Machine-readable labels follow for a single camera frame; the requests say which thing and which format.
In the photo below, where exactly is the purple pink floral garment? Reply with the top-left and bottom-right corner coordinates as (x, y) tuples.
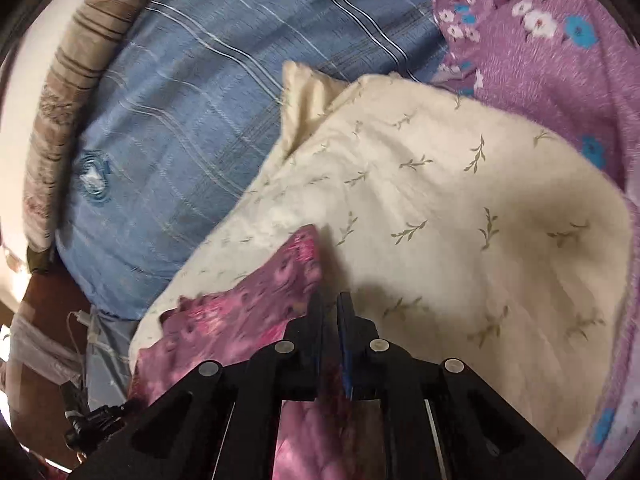
(129, 226), (385, 479)

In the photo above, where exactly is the cream leaf-print pillow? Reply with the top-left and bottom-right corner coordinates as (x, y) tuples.
(129, 61), (634, 456)

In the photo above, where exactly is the blue plaid bed sheet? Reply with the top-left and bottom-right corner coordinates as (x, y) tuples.
(56, 0), (445, 408)

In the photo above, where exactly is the lilac floral blanket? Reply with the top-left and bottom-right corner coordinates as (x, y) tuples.
(430, 0), (640, 480)

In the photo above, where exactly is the brown striped pillow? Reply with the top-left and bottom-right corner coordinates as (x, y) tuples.
(22, 0), (150, 252)

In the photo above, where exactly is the white charging cable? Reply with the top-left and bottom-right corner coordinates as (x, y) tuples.
(66, 309), (101, 361)

